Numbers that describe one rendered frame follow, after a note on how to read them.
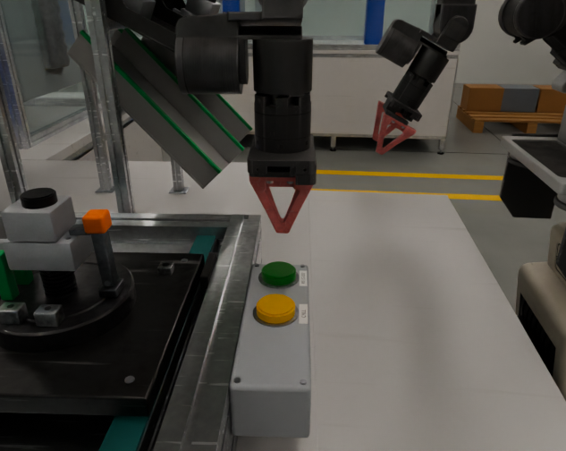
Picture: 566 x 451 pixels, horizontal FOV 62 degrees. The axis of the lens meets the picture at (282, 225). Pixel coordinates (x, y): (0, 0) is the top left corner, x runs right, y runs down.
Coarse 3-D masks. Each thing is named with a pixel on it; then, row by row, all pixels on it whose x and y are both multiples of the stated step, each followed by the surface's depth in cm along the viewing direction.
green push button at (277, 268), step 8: (272, 264) 56; (280, 264) 56; (288, 264) 56; (264, 272) 54; (272, 272) 54; (280, 272) 54; (288, 272) 54; (264, 280) 54; (272, 280) 53; (280, 280) 53; (288, 280) 53
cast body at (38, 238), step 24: (24, 192) 43; (48, 192) 43; (24, 216) 41; (48, 216) 41; (72, 216) 45; (0, 240) 45; (24, 240) 42; (48, 240) 42; (72, 240) 43; (24, 264) 44; (48, 264) 43; (72, 264) 43
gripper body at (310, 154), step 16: (256, 96) 45; (304, 96) 45; (256, 112) 46; (272, 112) 45; (288, 112) 44; (304, 112) 45; (256, 128) 47; (272, 128) 45; (288, 128) 45; (304, 128) 46; (256, 144) 48; (272, 144) 46; (288, 144) 46; (304, 144) 47; (256, 160) 44; (272, 160) 44; (288, 160) 44; (304, 160) 44
